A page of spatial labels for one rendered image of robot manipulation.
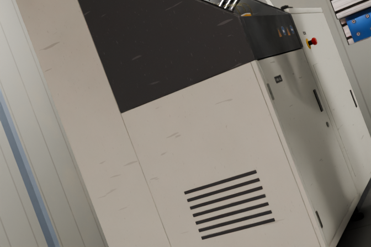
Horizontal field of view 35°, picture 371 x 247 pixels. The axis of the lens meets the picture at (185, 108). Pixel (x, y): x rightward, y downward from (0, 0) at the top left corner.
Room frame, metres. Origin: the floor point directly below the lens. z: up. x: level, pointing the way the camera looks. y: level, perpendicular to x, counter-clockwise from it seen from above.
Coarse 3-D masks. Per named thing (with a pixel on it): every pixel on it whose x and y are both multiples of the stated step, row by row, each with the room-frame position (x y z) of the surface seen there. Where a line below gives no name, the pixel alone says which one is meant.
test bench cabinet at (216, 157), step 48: (192, 96) 2.09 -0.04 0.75; (240, 96) 2.02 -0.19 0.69; (144, 144) 2.21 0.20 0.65; (192, 144) 2.12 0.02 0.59; (240, 144) 2.05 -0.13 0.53; (288, 144) 1.98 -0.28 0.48; (192, 192) 2.16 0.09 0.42; (240, 192) 2.07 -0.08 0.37; (288, 192) 2.00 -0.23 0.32; (192, 240) 2.19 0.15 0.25; (240, 240) 2.10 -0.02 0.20; (288, 240) 2.03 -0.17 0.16; (336, 240) 2.09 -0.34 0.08
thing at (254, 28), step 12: (252, 24) 2.08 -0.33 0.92; (264, 24) 2.20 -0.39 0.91; (276, 24) 2.34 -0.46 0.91; (288, 24) 2.50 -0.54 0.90; (252, 36) 2.03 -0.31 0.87; (264, 36) 2.15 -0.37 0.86; (276, 36) 2.28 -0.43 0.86; (288, 36) 2.44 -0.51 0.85; (264, 48) 2.11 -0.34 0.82; (276, 48) 2.23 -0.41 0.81; (288, 48) 2.38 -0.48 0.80
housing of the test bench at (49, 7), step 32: (32, 0) 2.32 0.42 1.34; (64, 0) 2.26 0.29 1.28; (32, 32) 2.35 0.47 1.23; (64, 32) 2.28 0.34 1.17; (64, 64) 2.31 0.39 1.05; (96, 64) 2.24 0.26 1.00; (64, 96) 2.33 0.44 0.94; (96, 96) 2.27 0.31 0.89; (64, 128) 2.36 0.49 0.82; (96, 128) 2.29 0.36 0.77; (96, 160) 2.31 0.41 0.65; (128, 160) 2.25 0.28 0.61; (96, 192) 2.34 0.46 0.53; (128, 192) 2.28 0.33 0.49; (128, 224) 2.30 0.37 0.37; (160, 224) 2.24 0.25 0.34
